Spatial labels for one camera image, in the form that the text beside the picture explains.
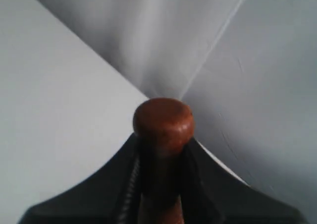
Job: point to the white backdrop sheet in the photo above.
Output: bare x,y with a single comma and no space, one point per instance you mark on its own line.
247,68

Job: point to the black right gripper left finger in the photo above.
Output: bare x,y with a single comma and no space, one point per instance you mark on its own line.
109,196

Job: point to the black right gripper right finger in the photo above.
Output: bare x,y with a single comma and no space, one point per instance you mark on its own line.
211,195

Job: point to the brown wooden pestle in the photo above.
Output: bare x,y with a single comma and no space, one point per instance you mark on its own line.
163,127

